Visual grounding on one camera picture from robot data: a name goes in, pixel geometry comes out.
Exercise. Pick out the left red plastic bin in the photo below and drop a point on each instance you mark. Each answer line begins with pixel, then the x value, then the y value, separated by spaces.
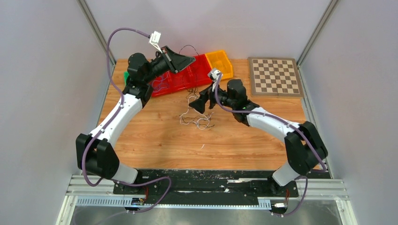
pixel 159 84

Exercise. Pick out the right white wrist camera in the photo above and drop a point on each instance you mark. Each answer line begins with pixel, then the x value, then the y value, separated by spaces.
pixel 215 75

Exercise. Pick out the aluminium frame rail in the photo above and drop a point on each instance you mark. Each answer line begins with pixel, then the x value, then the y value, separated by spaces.
pixel 320 202

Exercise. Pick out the right red plastic bin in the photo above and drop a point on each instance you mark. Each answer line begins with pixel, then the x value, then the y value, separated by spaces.
pixel 200 69

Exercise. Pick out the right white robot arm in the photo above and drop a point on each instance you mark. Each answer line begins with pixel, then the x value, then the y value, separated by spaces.
pixel 304 146

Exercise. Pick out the wooden chessboard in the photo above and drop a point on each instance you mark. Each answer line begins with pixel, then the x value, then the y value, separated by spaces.
pixel 277 77

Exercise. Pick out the green plastic bin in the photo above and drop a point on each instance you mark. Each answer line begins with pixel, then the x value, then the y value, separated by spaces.
pixel 126 77

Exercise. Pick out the red plastic bin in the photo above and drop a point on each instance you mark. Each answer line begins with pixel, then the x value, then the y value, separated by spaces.
pixel 177 82
pixel 200 69
pixel 159 84

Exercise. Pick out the yellow plastic bin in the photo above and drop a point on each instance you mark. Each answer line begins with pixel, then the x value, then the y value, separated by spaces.
pixel 219 60

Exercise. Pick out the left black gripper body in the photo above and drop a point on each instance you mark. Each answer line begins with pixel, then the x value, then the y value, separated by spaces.
pixel 164 63

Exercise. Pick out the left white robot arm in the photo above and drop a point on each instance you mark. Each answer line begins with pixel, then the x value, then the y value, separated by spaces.
pixel 95 151

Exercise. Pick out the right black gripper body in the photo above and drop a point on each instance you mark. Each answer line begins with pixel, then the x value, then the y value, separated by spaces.
pixel 222 97

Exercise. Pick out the middle red plastic bin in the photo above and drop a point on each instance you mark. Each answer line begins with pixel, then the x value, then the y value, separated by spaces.
pixel 177 82

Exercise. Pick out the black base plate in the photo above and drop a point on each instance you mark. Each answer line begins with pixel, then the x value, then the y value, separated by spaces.
pixel 207 187

